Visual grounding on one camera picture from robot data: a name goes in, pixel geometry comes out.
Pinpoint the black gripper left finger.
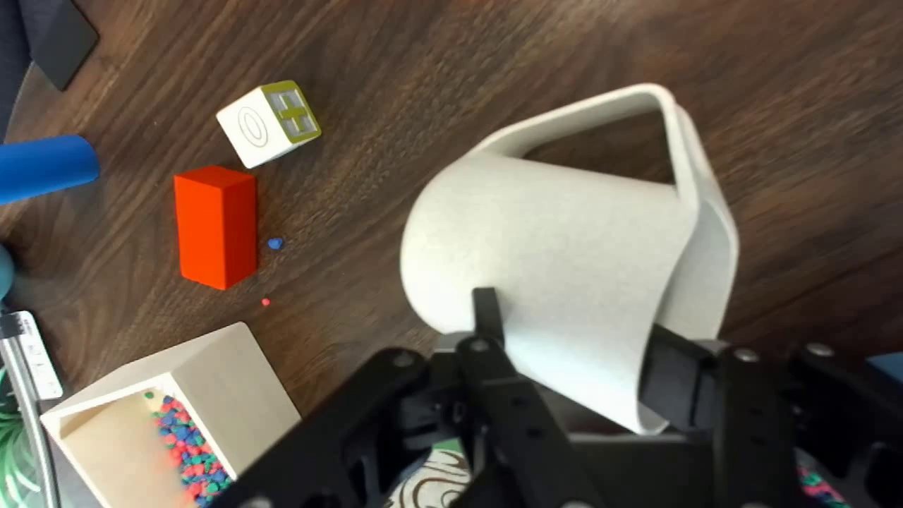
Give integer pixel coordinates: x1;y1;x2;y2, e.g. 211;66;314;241
472;286;512;358

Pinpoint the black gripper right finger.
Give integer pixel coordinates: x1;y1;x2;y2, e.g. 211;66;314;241
641;322;724;434

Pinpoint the cream plastic jug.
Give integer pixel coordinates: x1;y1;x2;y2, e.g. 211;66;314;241
397;81;742;437

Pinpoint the light wooden box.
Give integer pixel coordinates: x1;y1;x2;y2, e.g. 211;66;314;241
36;320;304;508

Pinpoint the colourful beads pile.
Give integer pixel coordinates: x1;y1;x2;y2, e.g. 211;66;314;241
148;392;236;508

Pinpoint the teal ball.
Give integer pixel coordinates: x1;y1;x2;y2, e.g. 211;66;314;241
0;241;19;304

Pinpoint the black tape patch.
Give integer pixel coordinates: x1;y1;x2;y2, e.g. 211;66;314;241
13;0;103;92

